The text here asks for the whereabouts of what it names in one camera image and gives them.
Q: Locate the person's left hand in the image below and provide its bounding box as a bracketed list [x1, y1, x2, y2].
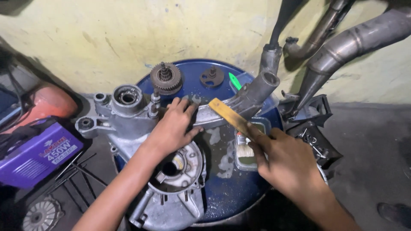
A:
[146, 97, 204, 158]

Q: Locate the person's right hand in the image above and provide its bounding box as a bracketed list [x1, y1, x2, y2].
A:
[247, 122, 325, 195]

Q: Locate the silver aluminium engine crankcase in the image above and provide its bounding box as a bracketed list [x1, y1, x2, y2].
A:
[75, 71, 280, 231]

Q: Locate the yellow wooden handle paintbrush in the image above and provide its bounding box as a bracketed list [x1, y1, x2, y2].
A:
[208, 98, 258, 158]

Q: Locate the black plastic cover part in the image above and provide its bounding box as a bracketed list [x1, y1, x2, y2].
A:
[285, 120, 344, 169]

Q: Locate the clear plastic container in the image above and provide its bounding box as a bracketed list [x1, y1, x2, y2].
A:
[233, 117, 272, 172]

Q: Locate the rusty gear cluster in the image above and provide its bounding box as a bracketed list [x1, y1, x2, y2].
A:
[150, 62, 183, 96]

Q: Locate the blue metal drum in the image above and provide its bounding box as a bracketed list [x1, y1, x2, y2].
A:
[114, 59, 284, 225]

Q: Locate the dark small gear plate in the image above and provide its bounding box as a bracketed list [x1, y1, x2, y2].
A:
[199, 65, 225, 88]

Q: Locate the bundle of thin metal rods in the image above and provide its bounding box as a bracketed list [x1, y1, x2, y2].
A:
[48, 151, 109, 210]

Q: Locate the dark metal tube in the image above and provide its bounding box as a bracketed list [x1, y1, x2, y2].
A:
[259, 0, 304, 76]

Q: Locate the black shoe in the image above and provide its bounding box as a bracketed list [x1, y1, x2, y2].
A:
[377, 202, 411, 230]

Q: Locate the red orange tank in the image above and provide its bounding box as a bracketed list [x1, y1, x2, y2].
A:
[0, 83, 79, 134]

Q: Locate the thin grey exhaust pipe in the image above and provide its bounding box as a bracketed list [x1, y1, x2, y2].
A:
[284, 0, 355, 60]

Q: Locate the large grey exhaust pipe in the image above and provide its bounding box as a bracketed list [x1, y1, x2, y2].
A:
[290, 6, 411, 120]

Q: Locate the purple welding machine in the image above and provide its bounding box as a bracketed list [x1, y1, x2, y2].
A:
[0, 117, 85, 190]

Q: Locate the round silver fan cover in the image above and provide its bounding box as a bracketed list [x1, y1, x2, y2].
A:
[21, 195, 65, 231]

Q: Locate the black plastic frame part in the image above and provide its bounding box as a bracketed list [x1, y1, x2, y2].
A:
[279, 91, 333, 125]

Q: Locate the green handled tool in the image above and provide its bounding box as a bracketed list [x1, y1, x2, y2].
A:
[228, 73, 242, 91]

